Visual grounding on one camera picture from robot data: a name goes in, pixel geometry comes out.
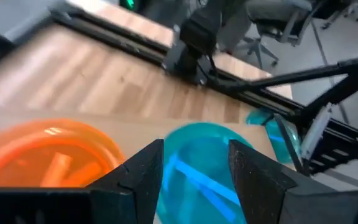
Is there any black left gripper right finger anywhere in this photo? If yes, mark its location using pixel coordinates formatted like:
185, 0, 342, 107
227, 138, 358, 224

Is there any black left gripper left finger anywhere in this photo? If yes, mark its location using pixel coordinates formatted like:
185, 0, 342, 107
0, 138, 165, 224

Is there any teal plate with figure pattern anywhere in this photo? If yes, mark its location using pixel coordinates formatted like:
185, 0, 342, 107
245, 107, 303, 166

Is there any teal plate with plain stripe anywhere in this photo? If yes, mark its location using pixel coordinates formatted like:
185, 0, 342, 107
155, 121, 275, 224

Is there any orange plate with short stripe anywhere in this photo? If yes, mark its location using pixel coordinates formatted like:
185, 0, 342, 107
0, 118, 126, 189

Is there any wooden shelf with dark ends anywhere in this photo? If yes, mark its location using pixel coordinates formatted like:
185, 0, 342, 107
0, 104, 280, 224

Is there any orange plate with wide stripe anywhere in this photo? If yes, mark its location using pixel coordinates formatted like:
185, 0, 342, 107
0, 119, 126, 189

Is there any grey office chair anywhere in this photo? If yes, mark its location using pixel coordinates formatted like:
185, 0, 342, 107
227, 0, 323, 68

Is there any black equipment with green light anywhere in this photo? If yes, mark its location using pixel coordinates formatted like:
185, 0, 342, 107
118, 0, 149, 12

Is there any silver frame bracket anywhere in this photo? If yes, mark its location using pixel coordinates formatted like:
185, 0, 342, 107
300, 103, 334, 161

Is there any black aluminium table frame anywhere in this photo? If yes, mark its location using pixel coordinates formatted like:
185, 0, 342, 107
48, 8, 358, 175

